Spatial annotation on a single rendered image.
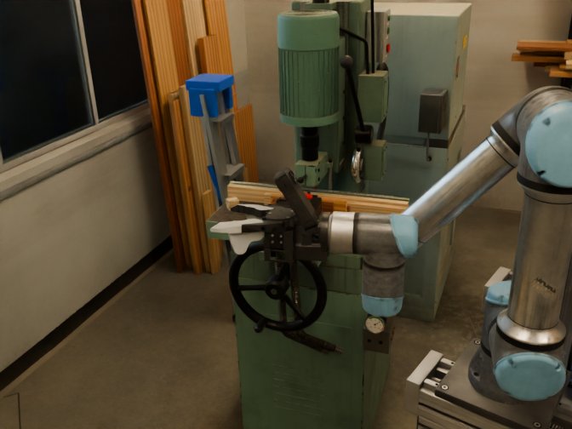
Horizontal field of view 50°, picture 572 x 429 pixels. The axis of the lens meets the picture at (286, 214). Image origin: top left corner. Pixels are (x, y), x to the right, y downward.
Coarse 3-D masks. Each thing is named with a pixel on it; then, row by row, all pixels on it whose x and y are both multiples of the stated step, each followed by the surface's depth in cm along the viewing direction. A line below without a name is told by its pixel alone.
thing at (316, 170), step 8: (320, 152) 194; (304, 160) 188; (320, 160) 187; (296, 168) 185; (304, 168) 184; (312, 168) 183; (320, 168) 188; (296, 176) 186; (312, 176) 185; (320, 176) 189; (304, 184) 186; (312, 184) 186
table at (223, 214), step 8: (224, 208) 198; (216, 216) 192; (224, 216) 192; (232, 216) 192; (240, 216) 192; (208, 224) 190; (216, 224) 189; (208, 232) 191; (216, 232) 190; (264, 256) 177; (360, 256) 177
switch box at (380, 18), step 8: (376, 8) 199; (384, 8) 198; (368, 16) 191; (376, 16) 191; (384, 16) 190; (368, 24) 192; (376, 24) 192; (384, 24) 191; (368, 32) 193; (376, 32) 193; (384, 32) 192; (368, 40) 194; (376, 40) 194; (384, 40) 193; (376, 48) 194; (384, 48) 194; (376, 56) 196; (384, 56) 196
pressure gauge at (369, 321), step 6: (366, 318) 178; (372, 318) 177; (378, 318) 177; (384, 318) 177; (366, 324) 179; (372, 324) 178; (378, 324) 177; (384, 324) 177; (372, 330) 179; (378, 330) 178
